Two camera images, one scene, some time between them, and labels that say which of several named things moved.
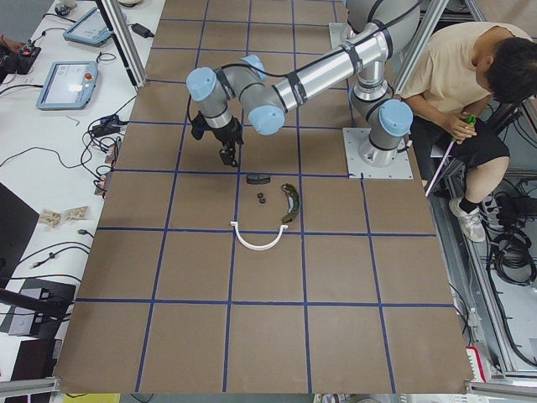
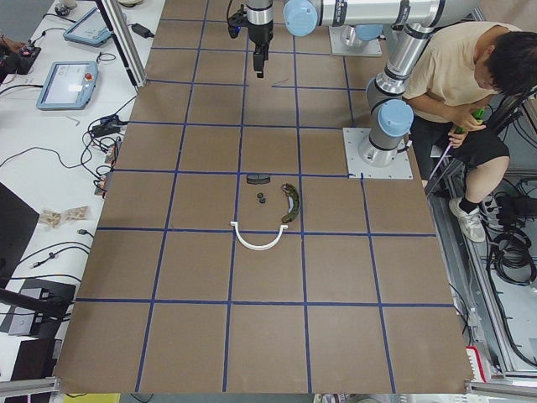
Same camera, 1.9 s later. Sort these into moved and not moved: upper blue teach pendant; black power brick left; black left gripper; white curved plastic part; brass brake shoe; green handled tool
Moved: green handled tool; black left gripper
Not moved: black power brick left; upper blue teach pendant; white curved plastic part; brass brake shoe
